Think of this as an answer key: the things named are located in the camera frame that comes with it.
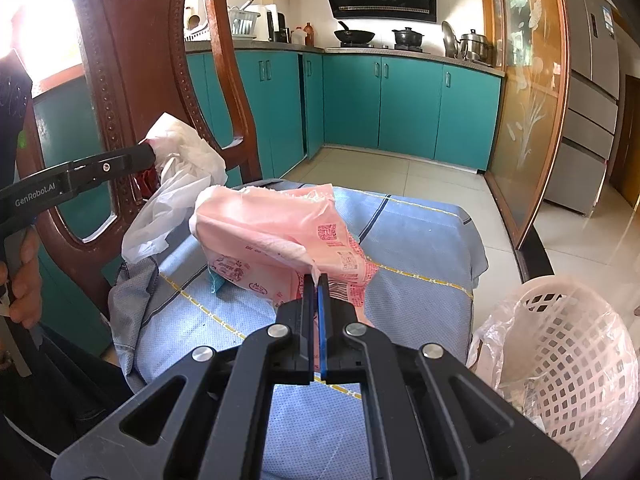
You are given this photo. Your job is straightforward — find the etched glass sliding door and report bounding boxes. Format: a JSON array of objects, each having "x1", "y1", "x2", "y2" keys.
[{"x1": 480, "y1": 0, "x2": 571, "y2": 251}]

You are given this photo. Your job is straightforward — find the gas stove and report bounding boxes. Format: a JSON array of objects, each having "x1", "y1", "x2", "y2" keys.
[{"x1": 340, "y1": 42, "x2": 431, "y2": 53}]

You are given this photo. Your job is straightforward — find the red snack wrapper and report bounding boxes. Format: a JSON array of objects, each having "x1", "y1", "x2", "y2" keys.
[{"x1": 136, "y1": 169, "x2": 162, "y2": 200}]

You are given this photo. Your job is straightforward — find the person's left hand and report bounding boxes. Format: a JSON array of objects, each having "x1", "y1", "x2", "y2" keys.
[{"x1": 0, "y1": 230, "x2": 45, "y2": 318}]

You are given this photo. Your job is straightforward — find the blue striped tablecloth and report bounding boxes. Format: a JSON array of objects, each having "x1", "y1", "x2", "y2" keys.
[{"x1": 107, "y1": 178, "x2": 488, "y2": 480}]

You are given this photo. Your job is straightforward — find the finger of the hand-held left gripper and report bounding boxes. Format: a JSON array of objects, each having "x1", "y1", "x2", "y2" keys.
[{"x1": 54, "y1": 144, "x2": 157, "y2": 207}]

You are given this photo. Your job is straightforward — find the teal kitchen cabinets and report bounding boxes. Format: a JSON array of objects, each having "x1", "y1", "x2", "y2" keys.
[{"x1": 32, "y1": 49, "x2": 503, "y2": 356}]

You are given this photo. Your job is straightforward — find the black wok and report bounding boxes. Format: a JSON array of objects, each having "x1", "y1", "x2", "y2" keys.
[{"x1": 334, "y1": 21, "x2": 376, "y2": 45}]

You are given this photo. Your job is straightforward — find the white plastic bag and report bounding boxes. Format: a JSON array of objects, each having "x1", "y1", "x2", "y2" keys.
[{"x1": 121, "y1": 112, "x2": 228, "y2": 265}]

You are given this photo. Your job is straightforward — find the silver refrigerator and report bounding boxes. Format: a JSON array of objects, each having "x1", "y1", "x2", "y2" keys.
[{"x1": 542, "y1": 0, "x2": 626, "y2": 216}]

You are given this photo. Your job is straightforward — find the white kitchen appliance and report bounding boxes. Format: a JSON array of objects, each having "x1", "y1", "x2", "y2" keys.
[{"x1": 245, "y1": 4, "x2": 278, "y2": 41}]

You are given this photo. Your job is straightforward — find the stainless steel pot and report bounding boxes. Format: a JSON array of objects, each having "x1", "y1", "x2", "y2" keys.
[{"x1": 459, "y1": 30, "x2": 495, "y2": 63}]

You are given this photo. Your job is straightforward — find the brown wooden door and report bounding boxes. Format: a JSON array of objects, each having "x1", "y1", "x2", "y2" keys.
[{"x1": 611, "y1": 75, "x2": 640, "y2": 211}]

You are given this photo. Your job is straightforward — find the person's dark clothing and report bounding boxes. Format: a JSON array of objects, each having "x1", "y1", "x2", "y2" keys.
[{"x1": 0, "y1": 320, "x2": 131, "y2": 476}]

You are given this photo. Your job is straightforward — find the black cooking pot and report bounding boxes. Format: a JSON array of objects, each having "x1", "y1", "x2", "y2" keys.
[{"x1": 391, "y1": 27, "x2": 425, "y2": 50}]

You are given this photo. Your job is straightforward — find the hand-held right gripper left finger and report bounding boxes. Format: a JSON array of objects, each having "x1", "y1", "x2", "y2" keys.
[{"x1": 50, "y1": 274, "x2": 318, "y2": 480}]

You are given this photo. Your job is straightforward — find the carved wooden chair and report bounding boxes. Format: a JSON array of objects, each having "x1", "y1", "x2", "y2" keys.
[{"x1": 15, "y1": 0, "x2": 263, "y2": 321}]

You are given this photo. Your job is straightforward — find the pink printed plastic bag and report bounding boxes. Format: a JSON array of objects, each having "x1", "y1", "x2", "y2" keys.
[{"x1": 189, "y1": 183, "x2": 381, "y2": 326}]

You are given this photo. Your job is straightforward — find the black kitchen appliance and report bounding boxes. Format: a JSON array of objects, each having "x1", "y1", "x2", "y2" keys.
[{"x1": 268, "y1": 12, "x2": 289, "y2": 43}]

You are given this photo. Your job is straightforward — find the steel pot lid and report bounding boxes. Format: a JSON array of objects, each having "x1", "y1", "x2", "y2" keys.
[{"x1": 441, "y1": 21, "x2": 461, "y2": 58}]

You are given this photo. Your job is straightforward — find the clear plastic basket liner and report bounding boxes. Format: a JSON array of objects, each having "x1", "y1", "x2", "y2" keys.
[{"x1": 467, "y1": 300, "x2": 543, "y2": 428}]

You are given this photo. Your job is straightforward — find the white plastic mesh basket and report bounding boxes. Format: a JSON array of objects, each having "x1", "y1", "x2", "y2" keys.
[{"x1": 470, "y1": 276, "x2": 640, "y2": 466}]

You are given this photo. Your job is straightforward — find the white dish rack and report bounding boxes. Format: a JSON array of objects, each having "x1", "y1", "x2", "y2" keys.
[{"x1": 227, "y1": 6, "x2": 261, "y2": 40}]

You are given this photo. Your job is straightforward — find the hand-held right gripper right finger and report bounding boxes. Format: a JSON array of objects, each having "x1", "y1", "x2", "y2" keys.
[{"x1": 317, "y1": 274, "x2": 581, "y2": 480}]

